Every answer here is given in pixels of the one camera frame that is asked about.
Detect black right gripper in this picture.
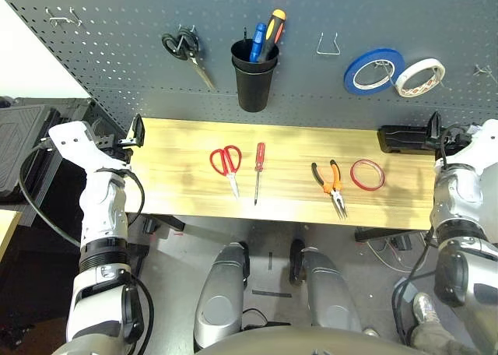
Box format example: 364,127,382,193
426,111,474,156

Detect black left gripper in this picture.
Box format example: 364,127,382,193
94,113,146,163

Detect thin red tape roll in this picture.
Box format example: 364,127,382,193
349,158,387,192

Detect red handled scissors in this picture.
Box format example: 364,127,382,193
209,144,244,201

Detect orange black needle-nose pliers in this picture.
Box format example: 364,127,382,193
310,159,349,220

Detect red handled screwdriver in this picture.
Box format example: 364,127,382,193
253,142,267,207

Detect silver single pegboard hook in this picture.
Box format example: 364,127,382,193
472,63,497,82

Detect grey metal pegboard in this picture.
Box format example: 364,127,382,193
0,0,498,132

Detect silver double pegboard hook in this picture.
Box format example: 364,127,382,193
44,6,84,28

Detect black plastic box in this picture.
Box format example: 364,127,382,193
377,125,437,155

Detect white tape roll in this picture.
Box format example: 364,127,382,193
394,57,447,99

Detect black side cabinet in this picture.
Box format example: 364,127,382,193
0,96,130,228

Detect black table foot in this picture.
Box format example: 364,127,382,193
354,226,430,244
141,213,186,234

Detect blue tape roll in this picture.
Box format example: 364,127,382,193
342,47,406,97

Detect black floor power adapter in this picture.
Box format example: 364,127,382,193
390,234,414,252

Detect black ribbed plastic case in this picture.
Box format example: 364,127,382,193
0,104,61,201

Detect black plastic cup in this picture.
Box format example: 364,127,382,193
230,38,280,114

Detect grey square floor pad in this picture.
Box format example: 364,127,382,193
395,276,419,304

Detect light wooden board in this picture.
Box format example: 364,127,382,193
0,208,24,263

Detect silver left robot leg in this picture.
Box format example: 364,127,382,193
192,241,251,350

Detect silver robot leg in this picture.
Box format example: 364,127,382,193
289,238,365,333
192,241,251,350

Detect silver right robot leg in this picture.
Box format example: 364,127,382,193
289,238,365,333

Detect olive bystander trouser leg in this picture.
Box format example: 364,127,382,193
409,321,482,355

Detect long black floor tape strip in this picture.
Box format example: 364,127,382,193
251,289,293,299

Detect grey robot torso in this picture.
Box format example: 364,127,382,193
193,325,414,355

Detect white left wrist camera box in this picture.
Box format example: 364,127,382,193
47,120,129,174

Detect black handled scissors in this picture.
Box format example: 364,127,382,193
160,24,216,91

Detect silver wire pliers holder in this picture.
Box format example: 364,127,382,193
315,31,342,56

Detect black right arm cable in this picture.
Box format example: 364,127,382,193
391,124,474,346

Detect white floor cables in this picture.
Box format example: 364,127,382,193
365,231,430,275

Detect blue handled screwdriver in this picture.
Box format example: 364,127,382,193
248,22,268,64

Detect orange black handled screwdriver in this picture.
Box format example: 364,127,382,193
257,8,287,63

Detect black floor cable with plug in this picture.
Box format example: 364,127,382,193
242,308,293,331

